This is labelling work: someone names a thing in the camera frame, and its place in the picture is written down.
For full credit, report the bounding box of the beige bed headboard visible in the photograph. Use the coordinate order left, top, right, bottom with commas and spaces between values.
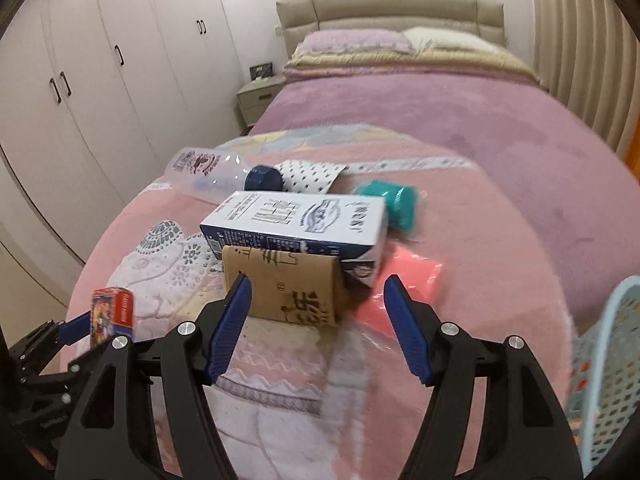
276, 0, 509, 61

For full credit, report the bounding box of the white and blue milk carton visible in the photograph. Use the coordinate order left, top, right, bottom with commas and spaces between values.
200, 191, 390, 289

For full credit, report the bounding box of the beige nightstand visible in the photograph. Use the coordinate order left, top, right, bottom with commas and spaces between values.
236, 74, 287, 129

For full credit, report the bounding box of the orange curtain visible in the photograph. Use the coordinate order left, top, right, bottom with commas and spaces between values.
619, 107, 640, 181

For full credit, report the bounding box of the pink elephant blanket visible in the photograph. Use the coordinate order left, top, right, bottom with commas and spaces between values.
67, 125, 582, 480

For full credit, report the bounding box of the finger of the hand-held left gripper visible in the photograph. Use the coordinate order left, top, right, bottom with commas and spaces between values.
52, 310, 93, 348
67, 344, 112, 373

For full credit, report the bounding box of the white pillow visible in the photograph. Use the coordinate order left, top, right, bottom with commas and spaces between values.
402, 26, 507, 54

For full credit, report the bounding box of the beige folded quilt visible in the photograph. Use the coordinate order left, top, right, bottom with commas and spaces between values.
283, 46, 542, 86

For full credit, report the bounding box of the white wardrobe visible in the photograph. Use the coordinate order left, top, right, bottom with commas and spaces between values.
0, 0, 252, 273

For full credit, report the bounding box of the purple bed blanket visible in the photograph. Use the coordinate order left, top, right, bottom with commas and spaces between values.
249, 67, 640, 333

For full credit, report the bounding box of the white dotted cloth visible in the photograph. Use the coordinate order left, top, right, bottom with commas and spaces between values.
275, 159, 349, 195

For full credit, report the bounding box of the light blue plastic basket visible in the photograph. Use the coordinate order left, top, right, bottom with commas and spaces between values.
566, 275, 640, 469

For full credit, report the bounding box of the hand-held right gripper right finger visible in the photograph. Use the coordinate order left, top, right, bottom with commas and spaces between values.
382, 274, 585, 480

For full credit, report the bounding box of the teal plastic cup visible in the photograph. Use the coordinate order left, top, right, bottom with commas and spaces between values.
352, 179, 419, 234

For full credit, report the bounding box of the pink plastic packet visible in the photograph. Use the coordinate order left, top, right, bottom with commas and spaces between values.
352, 245, 444, 337

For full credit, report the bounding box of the small red printed box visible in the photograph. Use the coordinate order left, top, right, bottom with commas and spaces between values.
90, 286, 137, 348

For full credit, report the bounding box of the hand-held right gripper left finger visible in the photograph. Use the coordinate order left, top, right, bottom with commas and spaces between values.
54, 274, 256, 480

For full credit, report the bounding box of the purple pillow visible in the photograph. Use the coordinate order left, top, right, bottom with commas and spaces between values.
294, 29, 415, 57

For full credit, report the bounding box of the beige curtain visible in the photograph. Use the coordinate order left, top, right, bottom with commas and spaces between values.
527, 0, 640, 161

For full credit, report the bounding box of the clear plastic bottle blue cap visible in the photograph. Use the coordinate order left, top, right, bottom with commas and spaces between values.
165, 147, 284, 207

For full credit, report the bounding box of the brown paper box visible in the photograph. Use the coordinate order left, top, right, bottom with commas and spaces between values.
221, 245, 352, 327

